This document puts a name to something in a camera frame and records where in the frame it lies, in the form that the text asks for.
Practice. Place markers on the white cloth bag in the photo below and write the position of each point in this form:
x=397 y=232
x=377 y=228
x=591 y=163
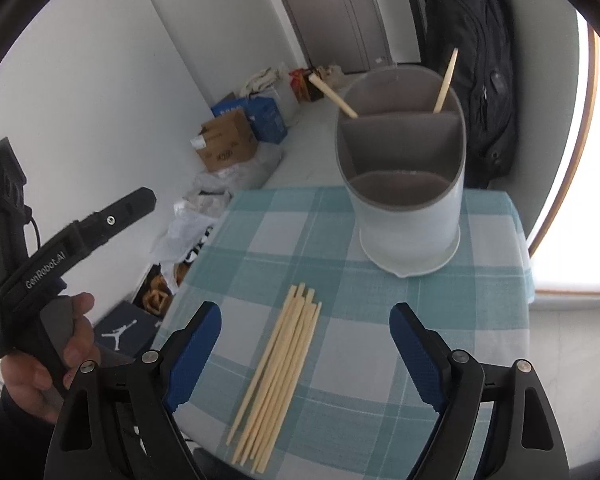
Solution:
x=265 y=80

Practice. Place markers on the grey door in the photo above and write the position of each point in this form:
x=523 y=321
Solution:
x=330 y=10

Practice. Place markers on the brown patterned item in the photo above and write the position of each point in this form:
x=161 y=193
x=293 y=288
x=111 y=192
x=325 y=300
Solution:
x=157 y=295

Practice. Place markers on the grey divided utensil holder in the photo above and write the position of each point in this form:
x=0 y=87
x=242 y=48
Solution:
x=405 y=230

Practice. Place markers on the white plastic bag black print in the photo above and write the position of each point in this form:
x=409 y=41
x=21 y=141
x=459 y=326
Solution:
x=185 y=235

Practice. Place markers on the person's left hand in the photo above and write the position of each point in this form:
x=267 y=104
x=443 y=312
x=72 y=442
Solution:
x=82 y=340

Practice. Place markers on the bunch of wooden chopsticks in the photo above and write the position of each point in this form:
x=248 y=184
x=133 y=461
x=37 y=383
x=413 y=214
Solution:
x=280 y=370

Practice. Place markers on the teal checked tablecloth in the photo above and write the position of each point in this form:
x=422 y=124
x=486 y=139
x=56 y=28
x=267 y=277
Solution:
x=380 y=320

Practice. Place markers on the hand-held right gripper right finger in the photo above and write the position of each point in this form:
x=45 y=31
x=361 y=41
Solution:
x=415 y=355

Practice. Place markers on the brown cardboard box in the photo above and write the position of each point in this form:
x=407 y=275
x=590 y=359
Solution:
x=227 y=142

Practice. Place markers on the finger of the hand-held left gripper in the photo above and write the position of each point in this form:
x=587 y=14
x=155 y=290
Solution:
x=115 y=217

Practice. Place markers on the black backpack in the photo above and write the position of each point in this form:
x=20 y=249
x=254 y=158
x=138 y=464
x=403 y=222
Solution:
x=470 y=60

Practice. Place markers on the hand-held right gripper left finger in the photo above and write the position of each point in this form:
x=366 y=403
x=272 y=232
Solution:
x=195 y=355

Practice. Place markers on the person's dark-sleeved left forearm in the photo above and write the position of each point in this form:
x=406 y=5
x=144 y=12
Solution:
x=7 y=445

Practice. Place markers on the red package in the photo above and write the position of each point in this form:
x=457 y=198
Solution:
x=297 y=82

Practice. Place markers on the dark blue shoe box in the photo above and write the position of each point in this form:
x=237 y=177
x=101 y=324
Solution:
x=125 y=332

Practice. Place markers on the single wooden chopstick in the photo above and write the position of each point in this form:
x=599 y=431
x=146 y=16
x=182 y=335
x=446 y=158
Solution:
x=332 y=96
x=446 y=80

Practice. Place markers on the blue printed box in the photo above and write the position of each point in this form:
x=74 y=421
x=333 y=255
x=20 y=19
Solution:
x=267 y=115

